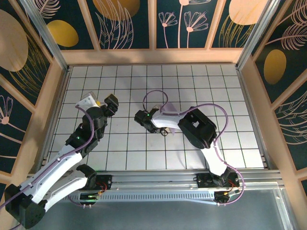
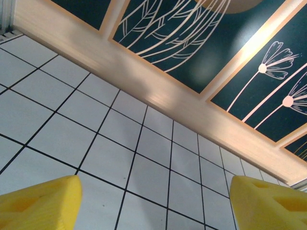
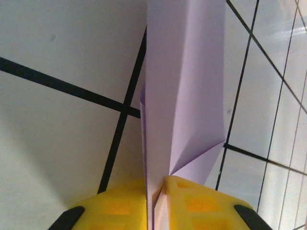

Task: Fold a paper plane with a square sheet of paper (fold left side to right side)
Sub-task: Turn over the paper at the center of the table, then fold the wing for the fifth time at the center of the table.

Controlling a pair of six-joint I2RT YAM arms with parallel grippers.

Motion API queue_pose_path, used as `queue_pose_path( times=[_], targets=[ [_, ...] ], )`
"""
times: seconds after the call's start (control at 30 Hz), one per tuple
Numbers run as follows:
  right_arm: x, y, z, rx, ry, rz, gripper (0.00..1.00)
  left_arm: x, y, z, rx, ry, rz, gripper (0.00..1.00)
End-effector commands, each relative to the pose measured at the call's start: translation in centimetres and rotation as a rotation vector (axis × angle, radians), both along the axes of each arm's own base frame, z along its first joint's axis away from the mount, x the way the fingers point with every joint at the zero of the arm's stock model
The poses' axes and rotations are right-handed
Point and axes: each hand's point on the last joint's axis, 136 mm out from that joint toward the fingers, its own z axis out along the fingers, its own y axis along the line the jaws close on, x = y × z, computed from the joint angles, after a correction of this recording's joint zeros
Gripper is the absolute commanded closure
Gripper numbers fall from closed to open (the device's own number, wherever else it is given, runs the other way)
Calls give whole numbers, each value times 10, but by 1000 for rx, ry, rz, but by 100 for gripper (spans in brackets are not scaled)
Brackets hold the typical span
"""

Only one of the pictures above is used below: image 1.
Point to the purple paper sheet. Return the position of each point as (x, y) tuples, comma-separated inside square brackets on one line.
[(170, 107)]

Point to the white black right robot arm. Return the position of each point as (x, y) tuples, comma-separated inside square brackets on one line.
[(213, 160)]

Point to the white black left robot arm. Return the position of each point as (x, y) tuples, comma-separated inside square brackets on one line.
[(60, 158)]

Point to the grey metal sheet panel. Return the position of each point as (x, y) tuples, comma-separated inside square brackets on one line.
[(153, 218)]

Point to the aluminium side rail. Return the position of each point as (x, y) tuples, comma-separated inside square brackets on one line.
[(56, 115), (252, 115)]

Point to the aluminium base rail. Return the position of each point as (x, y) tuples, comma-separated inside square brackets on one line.
[(153, 178)]

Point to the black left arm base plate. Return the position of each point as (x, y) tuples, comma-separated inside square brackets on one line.
[(105, 182)]

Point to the aluminium corner post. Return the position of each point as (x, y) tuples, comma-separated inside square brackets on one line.
[(257, 36), (45, 36)]

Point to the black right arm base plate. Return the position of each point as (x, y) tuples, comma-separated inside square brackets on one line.
[(202, 182)]

